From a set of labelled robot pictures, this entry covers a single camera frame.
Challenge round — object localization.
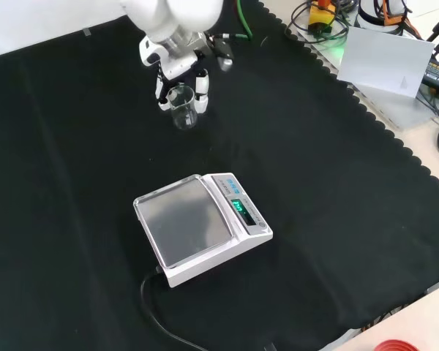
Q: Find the orange cable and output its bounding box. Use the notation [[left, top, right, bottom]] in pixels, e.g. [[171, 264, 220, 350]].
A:
[[382, 0, 424, 39]]

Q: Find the black cable loop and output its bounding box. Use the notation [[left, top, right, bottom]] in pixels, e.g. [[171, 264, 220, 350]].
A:
[[285, 0, 354, 45]]

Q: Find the clear glass beaker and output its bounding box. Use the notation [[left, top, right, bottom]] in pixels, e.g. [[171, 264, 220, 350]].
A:
[[167, 84, 198, 130]]

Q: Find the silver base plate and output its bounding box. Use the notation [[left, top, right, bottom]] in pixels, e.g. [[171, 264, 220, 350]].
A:
[[295, 20, 439, 131]]

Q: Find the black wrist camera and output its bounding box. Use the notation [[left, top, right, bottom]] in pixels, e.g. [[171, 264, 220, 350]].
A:
[[210, 35, 236, 72]]

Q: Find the green cable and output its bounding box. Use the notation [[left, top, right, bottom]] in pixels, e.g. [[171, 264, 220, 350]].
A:
[[235, 0, 254, 39]]

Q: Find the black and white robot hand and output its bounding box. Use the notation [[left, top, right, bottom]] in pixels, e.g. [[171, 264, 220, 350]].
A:
[[138, 35, 211, 114]]

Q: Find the pale board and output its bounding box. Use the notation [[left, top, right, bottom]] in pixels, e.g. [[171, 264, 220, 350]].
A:
[[336, 26, 435, 99]]

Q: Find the red round object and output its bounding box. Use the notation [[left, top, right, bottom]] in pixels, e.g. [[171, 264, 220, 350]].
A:
[[372, 339, 420, 351]]

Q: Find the black balance power cable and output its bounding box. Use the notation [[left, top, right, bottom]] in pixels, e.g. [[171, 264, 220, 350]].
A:
[[138, 265, 206, 351]]

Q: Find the black bench cloth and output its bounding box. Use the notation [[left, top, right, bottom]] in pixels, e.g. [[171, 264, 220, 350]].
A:
[[0, 0, 439, 351]]

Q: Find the white electronic balance steel pan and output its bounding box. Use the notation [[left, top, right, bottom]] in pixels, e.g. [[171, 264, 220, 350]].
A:
[[132, 171, 274, 289]]

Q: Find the yellow stop button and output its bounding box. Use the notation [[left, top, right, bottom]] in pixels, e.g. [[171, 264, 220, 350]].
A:
[[307, 0, 338, 34]]

